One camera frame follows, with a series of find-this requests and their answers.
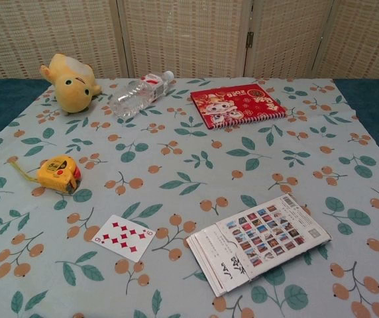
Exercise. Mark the yellow tape measure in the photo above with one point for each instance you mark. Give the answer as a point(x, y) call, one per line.
point(56, 175)

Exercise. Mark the floral tablecloth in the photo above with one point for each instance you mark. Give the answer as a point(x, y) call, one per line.
point(189, 185)

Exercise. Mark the red spiral notebook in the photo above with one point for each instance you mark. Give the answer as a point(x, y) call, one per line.
point(237, 103)

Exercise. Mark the clear plastic water bottle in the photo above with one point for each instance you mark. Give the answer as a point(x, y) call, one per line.
point(137, 94)

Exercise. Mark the nine of diamonds card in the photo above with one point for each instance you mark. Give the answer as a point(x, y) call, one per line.
point(124, 237)

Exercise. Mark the white postcard pack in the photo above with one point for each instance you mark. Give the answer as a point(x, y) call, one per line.
point(255, 238)

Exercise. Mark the woven folding screen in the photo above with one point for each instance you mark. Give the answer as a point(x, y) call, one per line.
point(189, 36)

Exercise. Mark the yellow plush toy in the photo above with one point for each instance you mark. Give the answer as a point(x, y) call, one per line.
point(72, 86)

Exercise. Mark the blue table cover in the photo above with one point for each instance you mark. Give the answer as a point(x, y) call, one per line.
point(7, 106)

